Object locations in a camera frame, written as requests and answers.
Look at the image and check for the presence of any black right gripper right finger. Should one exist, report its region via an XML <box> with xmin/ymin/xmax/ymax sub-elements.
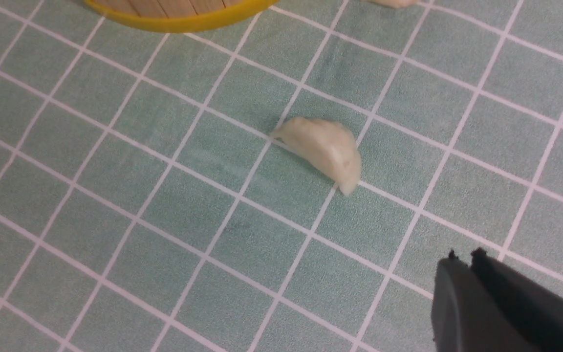
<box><xmin>471</xmin><ymin>247</ymin><xmax>563</xmax><ymax>352</ymax></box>

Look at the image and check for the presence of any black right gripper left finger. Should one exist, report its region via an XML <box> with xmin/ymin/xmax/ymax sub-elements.
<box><xmin>431</xmin><ymin>250</ymin><xmax>540</xmax><ymax>352</ymax></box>

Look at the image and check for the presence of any white dumpling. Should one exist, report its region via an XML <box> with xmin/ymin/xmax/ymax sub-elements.
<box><xmin>270</xmin><ymin>116</ymin><xmax>362</xmax><ymax>196</ymax></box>
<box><xmin>367</xmin><ymin>0</ymin><xmax>419</xmax><ymax>9</ymax></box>

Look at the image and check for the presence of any bamboo steamer tray yellow rim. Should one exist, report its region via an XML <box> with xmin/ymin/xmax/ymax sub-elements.
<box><xmin>85</xmin><ymin>0</ymin><xmax>276</xmax><ymax>33</ymax></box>

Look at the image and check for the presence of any green checkered tablecloth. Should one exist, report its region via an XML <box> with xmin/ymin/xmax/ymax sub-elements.
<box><xmin>0</xmin><ymin>0</ymin><xmax>563</xmax><ymax>352</ymax></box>

